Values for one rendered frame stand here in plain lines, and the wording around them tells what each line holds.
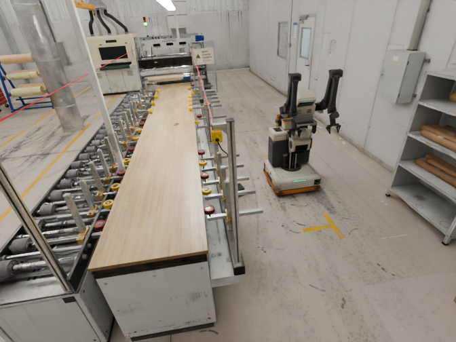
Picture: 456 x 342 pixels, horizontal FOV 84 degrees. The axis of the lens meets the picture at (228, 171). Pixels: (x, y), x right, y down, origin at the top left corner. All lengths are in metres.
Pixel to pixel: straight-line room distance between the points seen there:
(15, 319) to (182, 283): 1.08
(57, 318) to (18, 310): 0.23
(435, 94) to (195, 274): 3.04
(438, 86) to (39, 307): 3.97
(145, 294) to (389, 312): 1.92
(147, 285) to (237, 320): 0.87
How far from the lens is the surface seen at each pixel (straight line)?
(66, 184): 2.92
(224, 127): 1.23
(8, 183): 1.59
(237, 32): 12.79
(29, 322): 2.33
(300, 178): 3.47
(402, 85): 3.97
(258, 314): 2.43
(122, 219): 2.05
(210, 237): 2.12
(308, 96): 3.05
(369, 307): 2.66
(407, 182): 4.05
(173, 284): 1.88
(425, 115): 3.64
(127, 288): 1.92
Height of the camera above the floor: 2.11
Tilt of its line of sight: 31 degrees down
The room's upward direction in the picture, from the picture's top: 4 degrees counter-clockwise
